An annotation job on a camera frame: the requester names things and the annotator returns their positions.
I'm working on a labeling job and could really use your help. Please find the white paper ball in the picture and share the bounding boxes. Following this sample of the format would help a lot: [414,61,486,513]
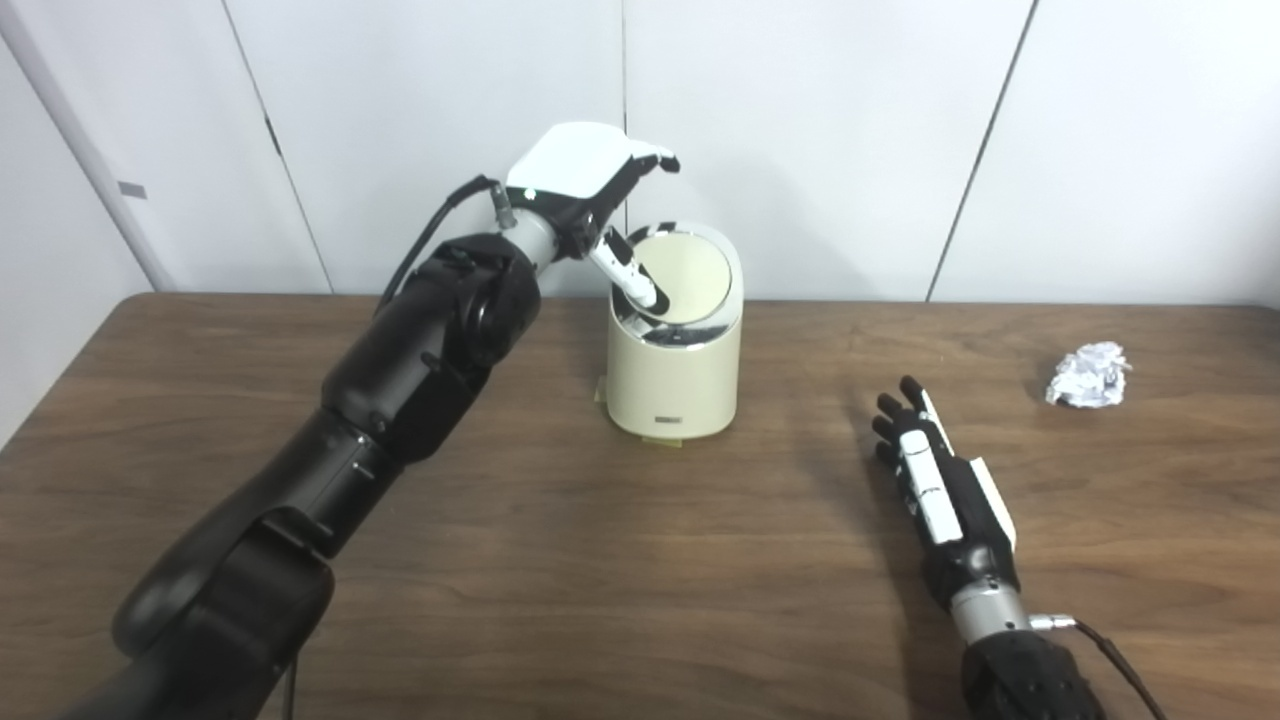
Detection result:
[1045,342,1133,409]

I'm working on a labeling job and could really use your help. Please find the cream round bin lid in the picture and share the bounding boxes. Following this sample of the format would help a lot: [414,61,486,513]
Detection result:
[625,232,733,323]

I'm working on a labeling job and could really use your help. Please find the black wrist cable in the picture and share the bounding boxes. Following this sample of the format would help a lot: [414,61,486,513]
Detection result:
[375,176,517,313]
[1030,614,1167,720]

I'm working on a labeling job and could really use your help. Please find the cream-colored bin body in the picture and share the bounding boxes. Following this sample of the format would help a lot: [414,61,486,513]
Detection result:
[606,222,743,439]

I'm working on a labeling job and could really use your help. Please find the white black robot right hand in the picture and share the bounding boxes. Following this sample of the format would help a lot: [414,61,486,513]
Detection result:
[872,376,1021,612]

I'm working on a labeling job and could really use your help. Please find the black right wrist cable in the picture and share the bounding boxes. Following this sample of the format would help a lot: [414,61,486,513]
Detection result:
[1030,614,1167,720]

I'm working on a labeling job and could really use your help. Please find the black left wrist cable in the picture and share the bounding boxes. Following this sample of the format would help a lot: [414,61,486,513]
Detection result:
[375,176,517,313]

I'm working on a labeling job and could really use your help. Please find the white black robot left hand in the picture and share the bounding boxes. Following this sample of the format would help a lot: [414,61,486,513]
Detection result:
[505,122,682,313]

